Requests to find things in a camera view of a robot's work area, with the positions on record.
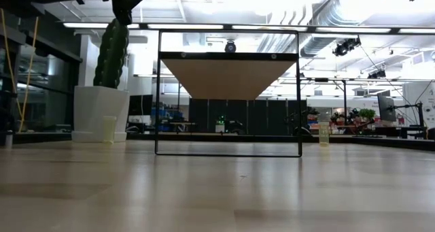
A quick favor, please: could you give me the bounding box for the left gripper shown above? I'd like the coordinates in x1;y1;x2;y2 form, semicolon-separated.
111;0;161;27

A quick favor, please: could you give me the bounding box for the small yellow-green medicine bottle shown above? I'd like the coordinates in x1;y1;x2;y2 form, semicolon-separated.
101;115;118;145
317;121;331;147

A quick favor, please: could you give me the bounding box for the green cactus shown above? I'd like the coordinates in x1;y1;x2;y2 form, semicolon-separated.
92;18;131;89

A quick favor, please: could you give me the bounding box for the black screen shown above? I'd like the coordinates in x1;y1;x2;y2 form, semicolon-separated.
128;94;154;117

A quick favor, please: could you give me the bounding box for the white hexagonal planter pot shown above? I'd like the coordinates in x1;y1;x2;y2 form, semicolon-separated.
71;85;131;144

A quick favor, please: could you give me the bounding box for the small robot with green light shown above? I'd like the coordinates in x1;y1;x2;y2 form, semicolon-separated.
215;114;244;135

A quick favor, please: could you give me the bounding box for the black ceiling spotlight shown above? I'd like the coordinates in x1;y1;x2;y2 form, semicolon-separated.
366;68;388;80
332;37;362;58

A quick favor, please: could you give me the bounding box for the green potted plant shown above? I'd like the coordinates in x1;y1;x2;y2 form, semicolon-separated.
358;107;377;122

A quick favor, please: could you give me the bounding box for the computer monitor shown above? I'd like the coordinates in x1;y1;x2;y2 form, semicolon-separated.
377;95;398;123

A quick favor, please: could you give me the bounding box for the white cabinet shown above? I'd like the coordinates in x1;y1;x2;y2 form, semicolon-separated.
402;82;435;130

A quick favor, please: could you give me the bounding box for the hanging yellow cable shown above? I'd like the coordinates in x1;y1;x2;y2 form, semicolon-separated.
0;7;22;131
18;16;42;133

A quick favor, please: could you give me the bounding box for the black round camera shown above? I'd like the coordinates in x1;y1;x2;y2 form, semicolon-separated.
224;39;238;54

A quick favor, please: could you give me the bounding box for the wooden shelf with black frame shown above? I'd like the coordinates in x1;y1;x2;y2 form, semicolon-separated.
154;29;303;158

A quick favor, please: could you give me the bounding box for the black partition wall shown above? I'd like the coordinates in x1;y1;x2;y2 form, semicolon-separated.
188;98;309;136

